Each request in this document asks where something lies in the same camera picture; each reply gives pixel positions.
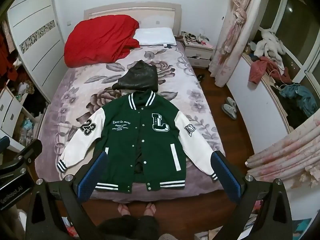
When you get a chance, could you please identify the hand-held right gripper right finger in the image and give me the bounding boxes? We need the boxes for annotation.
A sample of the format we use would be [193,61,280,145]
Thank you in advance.
[211,151,296,240]

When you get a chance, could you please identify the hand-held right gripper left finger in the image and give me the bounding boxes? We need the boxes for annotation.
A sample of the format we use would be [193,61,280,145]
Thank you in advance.
[25,151,108,240]

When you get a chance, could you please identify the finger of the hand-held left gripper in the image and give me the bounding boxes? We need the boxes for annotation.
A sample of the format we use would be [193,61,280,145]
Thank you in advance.
[14,139,43,167]
[0,136,10,153]

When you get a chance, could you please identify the green and white varsity jacket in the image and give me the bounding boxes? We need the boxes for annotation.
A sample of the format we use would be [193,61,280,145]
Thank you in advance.
[57,90,220,193]

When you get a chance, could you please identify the dark clothes pile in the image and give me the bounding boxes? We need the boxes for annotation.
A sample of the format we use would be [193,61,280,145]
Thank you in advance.
[25,90,51,118]

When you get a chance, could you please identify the red hanging clothes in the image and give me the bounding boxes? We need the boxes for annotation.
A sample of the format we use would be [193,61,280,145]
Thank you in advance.
[0,30,18,86]

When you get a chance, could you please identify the white drawer unit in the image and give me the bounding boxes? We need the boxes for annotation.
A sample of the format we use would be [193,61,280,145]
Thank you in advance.
[0,80,26,153]

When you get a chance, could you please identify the person's left foot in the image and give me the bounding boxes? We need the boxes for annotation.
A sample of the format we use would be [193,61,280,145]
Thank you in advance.
[117,203,131,217]

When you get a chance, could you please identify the person's foot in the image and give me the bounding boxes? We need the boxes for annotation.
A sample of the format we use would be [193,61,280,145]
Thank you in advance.
[144,202,157,217]
[117,203,131,217]

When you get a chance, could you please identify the person's legs in dark pants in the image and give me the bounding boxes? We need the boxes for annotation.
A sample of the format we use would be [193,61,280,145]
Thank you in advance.
[97,214,161,240]

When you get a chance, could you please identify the person's right foot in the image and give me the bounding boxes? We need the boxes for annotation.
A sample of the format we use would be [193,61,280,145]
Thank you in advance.
[144,202,157,217]

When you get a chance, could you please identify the black garment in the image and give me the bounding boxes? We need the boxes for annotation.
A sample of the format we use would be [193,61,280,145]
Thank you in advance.
[285,100,316,128]

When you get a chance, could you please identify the floral purple bed blanket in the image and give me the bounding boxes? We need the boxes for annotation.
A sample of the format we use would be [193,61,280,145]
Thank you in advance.
[35,41,225,200]

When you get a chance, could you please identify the teal garment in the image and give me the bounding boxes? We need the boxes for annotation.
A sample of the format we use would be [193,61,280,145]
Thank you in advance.
[279,84,318,117]

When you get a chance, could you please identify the red garment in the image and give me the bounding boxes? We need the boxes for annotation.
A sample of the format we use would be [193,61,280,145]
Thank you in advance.
[248,56,276,85]

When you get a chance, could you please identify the black leather jacket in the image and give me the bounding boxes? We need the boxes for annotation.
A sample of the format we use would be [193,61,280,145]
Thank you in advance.
[112,60,159,93]

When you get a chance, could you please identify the white wardrobe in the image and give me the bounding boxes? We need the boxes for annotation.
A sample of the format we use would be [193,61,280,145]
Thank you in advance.
[6,0,68,101]

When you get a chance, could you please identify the white nightstand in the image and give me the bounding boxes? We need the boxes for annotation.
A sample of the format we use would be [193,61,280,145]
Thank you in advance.
[184,40,214,69]

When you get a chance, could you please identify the red duvet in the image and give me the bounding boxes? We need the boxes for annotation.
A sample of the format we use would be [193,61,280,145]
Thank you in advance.
[64,15,140,68]

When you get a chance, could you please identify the white clothing pile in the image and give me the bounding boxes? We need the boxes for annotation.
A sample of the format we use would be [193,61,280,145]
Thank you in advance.
[254,29,286,58]

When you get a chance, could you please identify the pile of small toiletries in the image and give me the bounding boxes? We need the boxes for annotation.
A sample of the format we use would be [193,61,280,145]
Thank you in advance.
[181,31,209,45]

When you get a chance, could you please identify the tied pink floral curtain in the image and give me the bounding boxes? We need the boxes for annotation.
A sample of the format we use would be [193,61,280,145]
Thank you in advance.
[209,0,266,87]

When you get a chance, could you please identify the white pillow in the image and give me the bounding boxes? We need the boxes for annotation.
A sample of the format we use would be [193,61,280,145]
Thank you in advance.
[134,27,177,47]

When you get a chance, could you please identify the window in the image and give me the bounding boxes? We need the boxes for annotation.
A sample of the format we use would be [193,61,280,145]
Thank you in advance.
[260,0,320,85]

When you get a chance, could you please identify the cream bed headboard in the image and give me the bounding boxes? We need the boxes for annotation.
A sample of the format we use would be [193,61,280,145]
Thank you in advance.
[84,2,182,40]

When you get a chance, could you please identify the white cable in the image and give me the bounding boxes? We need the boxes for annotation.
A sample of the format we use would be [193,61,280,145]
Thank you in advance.
[269,69,288,91]

